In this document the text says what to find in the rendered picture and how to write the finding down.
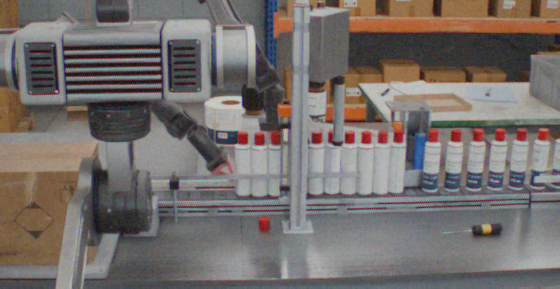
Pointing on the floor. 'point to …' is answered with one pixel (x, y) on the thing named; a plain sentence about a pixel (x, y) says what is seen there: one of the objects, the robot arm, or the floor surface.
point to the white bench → (519, 117)
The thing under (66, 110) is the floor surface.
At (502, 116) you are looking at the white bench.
